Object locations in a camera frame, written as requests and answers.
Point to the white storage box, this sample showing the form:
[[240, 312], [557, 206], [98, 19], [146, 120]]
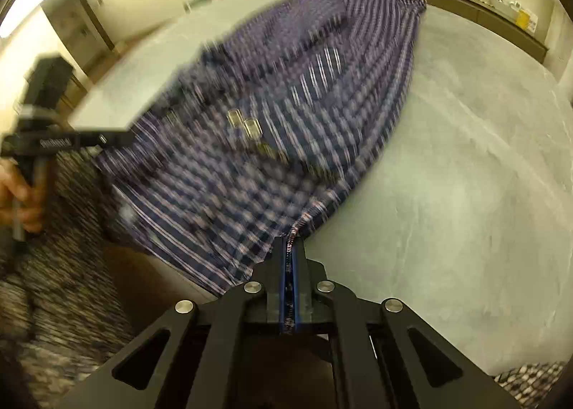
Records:
[[503, 4]]

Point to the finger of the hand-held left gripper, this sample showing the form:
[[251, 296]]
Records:
[[105, 139]]

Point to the grey low cabinet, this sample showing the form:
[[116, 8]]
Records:
[[515, 30]]

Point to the yellow box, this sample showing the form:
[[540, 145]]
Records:
[[527, 20]]

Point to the white standing air conditioner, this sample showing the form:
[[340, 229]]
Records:
[[556, 37]]

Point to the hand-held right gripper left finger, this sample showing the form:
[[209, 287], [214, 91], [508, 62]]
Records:
[[283, 265]]

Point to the navy plaid shirt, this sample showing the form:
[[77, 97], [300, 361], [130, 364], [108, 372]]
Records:
[[268, 100]]

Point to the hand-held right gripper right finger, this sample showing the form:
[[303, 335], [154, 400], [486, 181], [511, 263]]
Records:
[[299, 265]]

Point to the person's patterned clothing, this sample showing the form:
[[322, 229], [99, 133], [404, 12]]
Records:
[[67, 279]]

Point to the wooden door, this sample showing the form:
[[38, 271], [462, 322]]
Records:
[[80, 33]]

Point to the person's left hand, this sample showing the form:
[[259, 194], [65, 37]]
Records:
[[13, 198]]

